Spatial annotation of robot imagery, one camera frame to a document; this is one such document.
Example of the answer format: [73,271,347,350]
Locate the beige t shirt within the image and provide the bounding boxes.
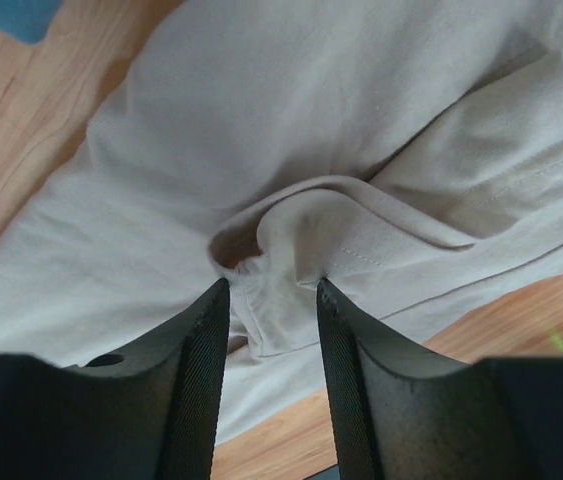
[0,1,563,442]

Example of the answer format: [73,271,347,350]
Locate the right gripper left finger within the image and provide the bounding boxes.
[0,279,230,479]

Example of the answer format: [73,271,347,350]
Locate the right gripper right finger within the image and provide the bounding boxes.
[316,280,563,479]

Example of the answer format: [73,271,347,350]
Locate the folded grey-blue t shirt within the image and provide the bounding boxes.
[0,0,63,44]

